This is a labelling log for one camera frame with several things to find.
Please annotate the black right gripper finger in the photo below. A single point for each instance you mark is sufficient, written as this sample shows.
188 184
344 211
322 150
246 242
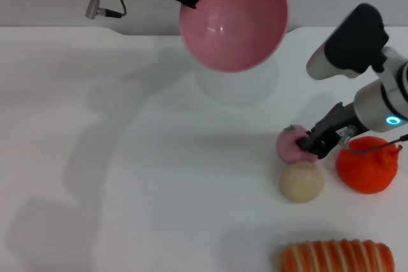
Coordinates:
303 143
321 151

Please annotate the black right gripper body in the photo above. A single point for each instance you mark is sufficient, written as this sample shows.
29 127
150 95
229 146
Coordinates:
334 128

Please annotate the red-orange toy fruit with stem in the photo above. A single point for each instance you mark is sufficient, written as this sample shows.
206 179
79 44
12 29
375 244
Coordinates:
363 167

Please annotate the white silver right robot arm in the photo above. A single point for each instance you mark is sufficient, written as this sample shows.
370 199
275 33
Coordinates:
385 100

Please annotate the orange white-striped toy salmon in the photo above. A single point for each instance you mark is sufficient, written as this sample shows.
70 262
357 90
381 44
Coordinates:
334 257

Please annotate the beige round toy bun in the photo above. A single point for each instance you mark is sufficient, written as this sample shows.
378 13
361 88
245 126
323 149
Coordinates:
301 182

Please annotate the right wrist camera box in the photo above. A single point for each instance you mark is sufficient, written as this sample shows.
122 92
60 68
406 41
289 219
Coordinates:
350 42

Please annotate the pink toy peach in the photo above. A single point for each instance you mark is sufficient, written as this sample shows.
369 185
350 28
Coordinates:
288 146

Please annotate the pink plastic bowl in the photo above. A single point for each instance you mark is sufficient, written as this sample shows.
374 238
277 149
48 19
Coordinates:
236 26

